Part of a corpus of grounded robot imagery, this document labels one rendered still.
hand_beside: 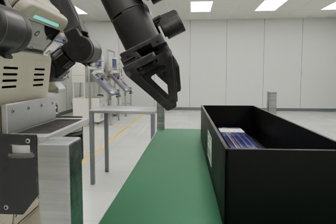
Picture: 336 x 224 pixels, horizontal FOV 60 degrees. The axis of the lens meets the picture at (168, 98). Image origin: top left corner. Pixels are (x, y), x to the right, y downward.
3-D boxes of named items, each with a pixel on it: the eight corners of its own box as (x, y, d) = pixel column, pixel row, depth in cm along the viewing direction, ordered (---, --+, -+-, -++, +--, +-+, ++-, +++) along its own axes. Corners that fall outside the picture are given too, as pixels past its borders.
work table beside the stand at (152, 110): (154, 188, 298) (154, 111, 292) (90, 184, 310) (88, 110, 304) (162, 174, 343) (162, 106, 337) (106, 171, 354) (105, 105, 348)
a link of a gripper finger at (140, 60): (193, 95, 45) (166, 41, 45) (195, 99, 38) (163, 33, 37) (153, 115, 45) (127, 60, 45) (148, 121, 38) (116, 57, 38)
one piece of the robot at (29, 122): (-34, 215, 57) (-40, 105, 55) (37, 169, 84) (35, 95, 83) (46, 217, 56) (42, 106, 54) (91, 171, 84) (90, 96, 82)
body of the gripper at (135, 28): (170, 51, 50) (151, 12, 49) (167, 45, 39) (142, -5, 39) (136, 68, 50) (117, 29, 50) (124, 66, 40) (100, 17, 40)
